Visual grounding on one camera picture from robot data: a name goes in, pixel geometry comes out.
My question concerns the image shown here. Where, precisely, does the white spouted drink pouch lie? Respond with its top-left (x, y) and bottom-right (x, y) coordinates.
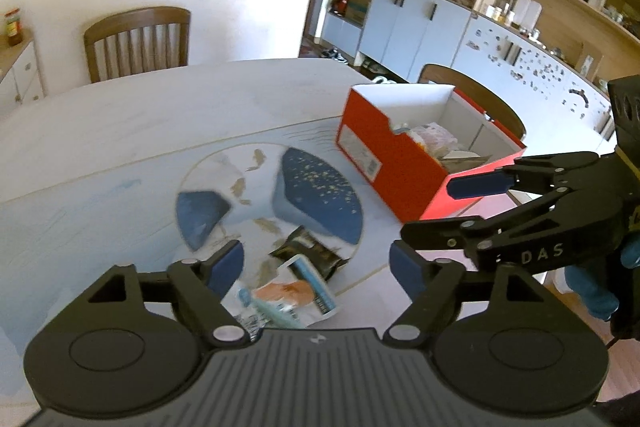
top-left (222, 282), bottom-right (277, 340)

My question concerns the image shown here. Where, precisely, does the pink printed snack packet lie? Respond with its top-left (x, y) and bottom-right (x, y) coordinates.
top-left (406, 122), bottom-right (465, 159)

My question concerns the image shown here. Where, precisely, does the white packet with sausage picture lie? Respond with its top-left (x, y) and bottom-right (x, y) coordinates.
top-left (253, 255), bottom-right (340, 329)

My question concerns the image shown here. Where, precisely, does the black snack packet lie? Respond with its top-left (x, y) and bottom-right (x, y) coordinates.
top-left (269, 227), bottom-right (348, 281)

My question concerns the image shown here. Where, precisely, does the teal plastic stick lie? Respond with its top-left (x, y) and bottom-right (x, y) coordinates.
top-left (238, 288), bottom-right (304, 329)

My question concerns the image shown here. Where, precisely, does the silver foil snack bag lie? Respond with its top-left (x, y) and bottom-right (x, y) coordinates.
top-left (439, 150), bottom-right (490, 173)

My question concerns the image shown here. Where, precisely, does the wooden chair right of table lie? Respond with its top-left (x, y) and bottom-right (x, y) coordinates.
top-left (419, 64), bottom-right (526, 140)

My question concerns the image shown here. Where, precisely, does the red cardboard shoe box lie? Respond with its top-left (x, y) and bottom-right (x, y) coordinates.
top-left (336, 83), bottom-right (525, 223)

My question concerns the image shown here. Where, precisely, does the wooden chair behind table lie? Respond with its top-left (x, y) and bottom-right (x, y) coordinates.
top-left (84, 6), bottom-right (191, 83)

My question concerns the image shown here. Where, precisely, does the small white side cabinet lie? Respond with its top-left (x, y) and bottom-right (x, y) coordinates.
top-left (0, 28), bottom-right (44, 117)

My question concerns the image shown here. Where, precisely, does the red lidded sauce jar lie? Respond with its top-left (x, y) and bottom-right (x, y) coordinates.
top-left (4, 9), bottom-right (23, 46)

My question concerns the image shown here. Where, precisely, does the white and wood wall cabinet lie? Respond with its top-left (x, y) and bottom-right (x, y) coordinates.
top-left (348, 0), bottom-right (639, 141)

